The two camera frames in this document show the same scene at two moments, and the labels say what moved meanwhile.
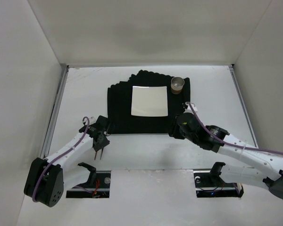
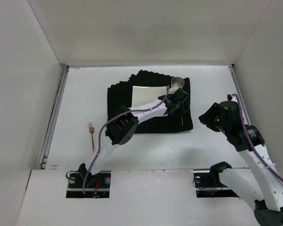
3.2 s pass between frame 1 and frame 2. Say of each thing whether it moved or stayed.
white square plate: stayed
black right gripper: moved
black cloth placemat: stayed
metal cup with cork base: stayed
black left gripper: moved
